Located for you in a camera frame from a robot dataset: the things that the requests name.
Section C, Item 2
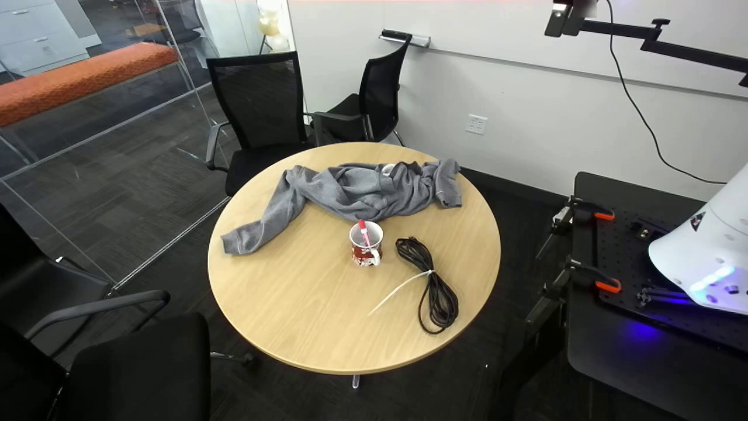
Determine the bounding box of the white mug with red print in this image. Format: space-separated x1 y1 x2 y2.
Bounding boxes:
346 218 387 272

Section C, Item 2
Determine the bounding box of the grey hoodie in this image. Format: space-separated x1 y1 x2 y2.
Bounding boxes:
219 158 464 258

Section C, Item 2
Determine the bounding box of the white plastic zip tie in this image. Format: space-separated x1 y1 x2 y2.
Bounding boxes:
366 267 434 318

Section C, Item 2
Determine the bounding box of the black mesh office chair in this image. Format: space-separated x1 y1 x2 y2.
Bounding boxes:
204 49 313 200
0 204 172 369
308 30 413 147
0 311 214 421

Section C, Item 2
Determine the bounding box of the white whiteboard eraser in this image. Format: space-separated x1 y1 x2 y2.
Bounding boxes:
379 29 431 51

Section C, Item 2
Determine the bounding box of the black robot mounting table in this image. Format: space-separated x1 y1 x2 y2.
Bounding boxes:
562 172 748 421

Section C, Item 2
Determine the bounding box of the orange bench cushion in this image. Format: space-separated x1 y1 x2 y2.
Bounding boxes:
0 39 181 132

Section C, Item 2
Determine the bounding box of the coiled black cable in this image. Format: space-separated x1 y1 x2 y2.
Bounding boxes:
393 234 462 336

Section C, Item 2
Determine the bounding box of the white wall outlet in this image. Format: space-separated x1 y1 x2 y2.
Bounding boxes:
464 113 491 138

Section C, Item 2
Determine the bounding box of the black clamp with orange handle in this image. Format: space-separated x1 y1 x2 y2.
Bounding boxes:
536 195 617 265
520 258 627 328

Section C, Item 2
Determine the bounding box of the black mounted camera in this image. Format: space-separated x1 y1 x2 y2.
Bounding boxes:
543 0 600 39

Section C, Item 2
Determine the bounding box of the thin black hanging cable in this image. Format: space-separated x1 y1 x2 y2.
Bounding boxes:
603 0 732 190

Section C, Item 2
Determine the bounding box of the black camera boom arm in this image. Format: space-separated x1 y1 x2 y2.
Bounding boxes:
579 17 748 90

